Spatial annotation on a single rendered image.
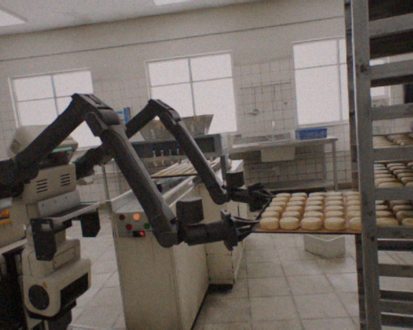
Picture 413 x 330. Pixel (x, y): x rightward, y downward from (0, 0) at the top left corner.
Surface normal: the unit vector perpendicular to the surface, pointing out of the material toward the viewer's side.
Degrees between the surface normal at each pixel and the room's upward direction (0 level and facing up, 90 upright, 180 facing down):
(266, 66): 90
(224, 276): 90
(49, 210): 90
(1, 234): 93
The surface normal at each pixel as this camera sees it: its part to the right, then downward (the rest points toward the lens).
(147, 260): -0.21, 0.15
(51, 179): 0.94, 0.09
